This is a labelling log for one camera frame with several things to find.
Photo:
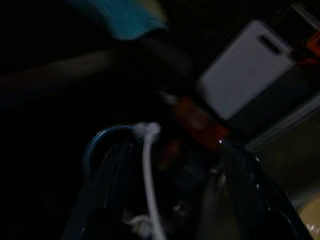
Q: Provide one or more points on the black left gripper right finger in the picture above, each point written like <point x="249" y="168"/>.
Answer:
<point x="250" y="200"/>

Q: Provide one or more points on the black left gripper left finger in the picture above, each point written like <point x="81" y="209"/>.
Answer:
<point x="105" y="180"/>

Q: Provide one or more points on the steel sink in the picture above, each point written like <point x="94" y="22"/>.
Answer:
<point x="213" y="205"/>

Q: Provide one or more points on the yellow plate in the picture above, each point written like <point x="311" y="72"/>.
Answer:
<point x="311" y="220"/>

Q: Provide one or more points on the red packet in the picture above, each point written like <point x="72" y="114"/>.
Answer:
<point x="200" y="120"/>

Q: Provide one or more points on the white cutting board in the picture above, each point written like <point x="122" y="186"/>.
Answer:
<point x="245" y="70"/>

